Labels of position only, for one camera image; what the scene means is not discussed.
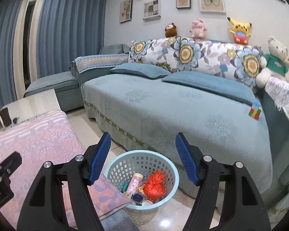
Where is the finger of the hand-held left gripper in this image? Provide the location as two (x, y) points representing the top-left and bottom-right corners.
(0, 150), (23, 188)

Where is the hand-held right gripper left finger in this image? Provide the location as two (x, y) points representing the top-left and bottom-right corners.
(17, 132), (111, 231)

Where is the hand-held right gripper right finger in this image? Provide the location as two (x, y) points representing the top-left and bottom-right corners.
(175, 132), (271, 231)

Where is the light blue plastic basket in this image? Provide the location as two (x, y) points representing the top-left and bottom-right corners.
(104, 150), (180, 210)

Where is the red plastic bag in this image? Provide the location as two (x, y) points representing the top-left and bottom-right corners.
(143, 170), (167, 199)

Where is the pink printed bottle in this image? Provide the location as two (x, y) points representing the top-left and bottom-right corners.
(125, 172), (143, 199)

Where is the pink floral tablecloth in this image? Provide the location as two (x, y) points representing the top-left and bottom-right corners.
(0, 109), (133, 231)

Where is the dark brown pot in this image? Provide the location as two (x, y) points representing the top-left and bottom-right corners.
(0, 106), (12, 127)

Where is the teal sofa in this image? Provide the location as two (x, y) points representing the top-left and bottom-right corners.
(24, 44), (289, 218)

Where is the white marble table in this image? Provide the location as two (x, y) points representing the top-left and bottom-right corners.
(0, 89), (63, 131)

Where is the blue patterned under cloth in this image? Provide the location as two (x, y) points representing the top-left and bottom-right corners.
(99, 209), (140, 231)

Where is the teal flat pillow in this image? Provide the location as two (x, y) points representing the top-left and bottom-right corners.
(161, 71), (256, 104)
(109, 63), (172, 80)

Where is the colourful puzzle cube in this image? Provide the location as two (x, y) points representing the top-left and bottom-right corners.
(249, 102), (263, 121)

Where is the blue embroidered sofa throw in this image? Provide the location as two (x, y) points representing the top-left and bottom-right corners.
(71, 53), (130, 82)

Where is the floral sofa back cover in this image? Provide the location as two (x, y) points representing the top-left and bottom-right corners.
(128, 36), (264, 94)

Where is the white lace armrest cloth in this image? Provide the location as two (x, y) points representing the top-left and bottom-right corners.
(264, 75), (289, 125)

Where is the brown monkey plush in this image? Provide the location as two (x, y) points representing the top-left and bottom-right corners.
(165, 23), (179, 38)

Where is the pink plush toy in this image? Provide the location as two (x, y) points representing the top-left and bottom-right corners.
(189, 19), (207, 39)

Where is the white teddy bear green shirt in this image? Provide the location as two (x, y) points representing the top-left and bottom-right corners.
(256, 36), (289, 89)

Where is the blue curtain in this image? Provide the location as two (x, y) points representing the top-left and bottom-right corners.
(0, 0), (109, 107)

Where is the yellow plush toy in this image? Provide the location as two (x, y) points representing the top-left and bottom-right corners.
(227, 17), (253, 45)

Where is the tall dark picture frame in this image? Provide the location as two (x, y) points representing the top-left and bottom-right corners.
(119, 0), (134, 24)

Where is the white patchwork picture frame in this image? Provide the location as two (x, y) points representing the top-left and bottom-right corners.
(143, 0), (161, 20)

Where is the dark butterfly picture frame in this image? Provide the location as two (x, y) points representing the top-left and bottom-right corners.
(176, 0), (192, 10)

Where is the large white butterfly picture frame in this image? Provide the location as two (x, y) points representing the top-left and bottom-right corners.
(199, 0), (226, 13)

